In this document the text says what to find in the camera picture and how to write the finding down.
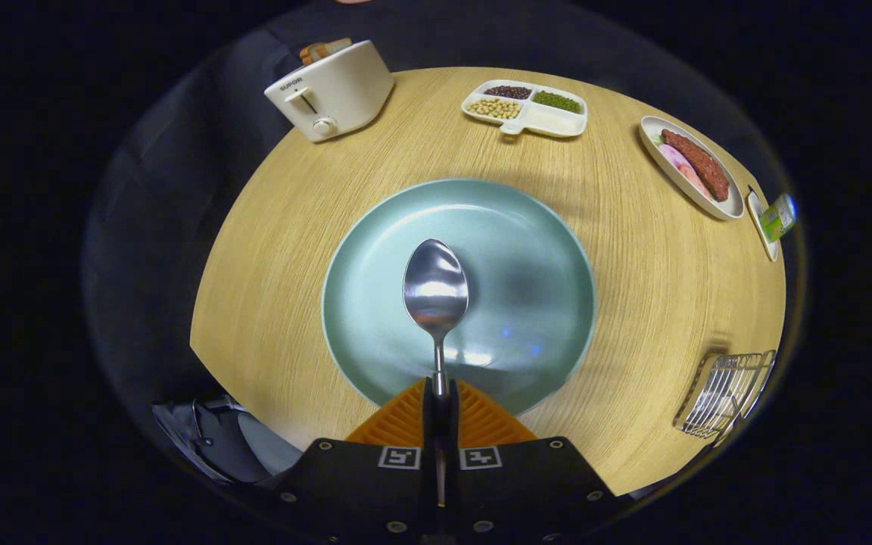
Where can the brown steak piece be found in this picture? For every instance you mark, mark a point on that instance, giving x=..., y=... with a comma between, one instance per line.
x=701, y=163

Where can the light blue plate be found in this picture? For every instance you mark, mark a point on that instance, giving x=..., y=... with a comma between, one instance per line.
x=527, y=250

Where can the dark red beans pile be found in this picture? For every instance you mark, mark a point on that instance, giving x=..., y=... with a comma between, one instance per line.
x=508, y=91

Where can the pink ham slice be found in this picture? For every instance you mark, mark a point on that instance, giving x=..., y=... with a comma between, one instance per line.
x=672, y=157
x=695, y=182

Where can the toast bread slice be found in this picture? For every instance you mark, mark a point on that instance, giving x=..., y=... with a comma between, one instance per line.
x=326, y=56
x=322, y=45

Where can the cream white toaster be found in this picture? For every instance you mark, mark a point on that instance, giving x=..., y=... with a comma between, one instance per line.
x=345, y=91

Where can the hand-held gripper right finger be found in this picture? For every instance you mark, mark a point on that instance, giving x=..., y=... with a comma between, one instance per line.
x=452, y=424

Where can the yellow soybeans pile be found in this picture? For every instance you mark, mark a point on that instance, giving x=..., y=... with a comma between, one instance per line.
x=504, y=109

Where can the dark grey bag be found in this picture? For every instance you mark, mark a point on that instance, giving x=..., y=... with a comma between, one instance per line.
x=216, y=439

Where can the white round food plate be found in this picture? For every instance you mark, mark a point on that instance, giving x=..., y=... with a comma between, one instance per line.
x=678, y=185

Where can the green beans pile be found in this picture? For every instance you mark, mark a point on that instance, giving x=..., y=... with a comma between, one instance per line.
x=557, y=101

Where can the white divided dish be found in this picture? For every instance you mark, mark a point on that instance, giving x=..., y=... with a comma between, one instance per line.
x=549, y=123

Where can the small white saucer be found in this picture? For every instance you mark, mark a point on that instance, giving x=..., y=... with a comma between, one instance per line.
x=758, y=223

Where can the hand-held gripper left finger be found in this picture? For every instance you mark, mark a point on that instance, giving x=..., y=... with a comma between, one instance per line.
x=430, y=424

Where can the green label drink bottle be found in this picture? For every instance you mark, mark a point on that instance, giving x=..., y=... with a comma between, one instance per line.
x=777, y=217

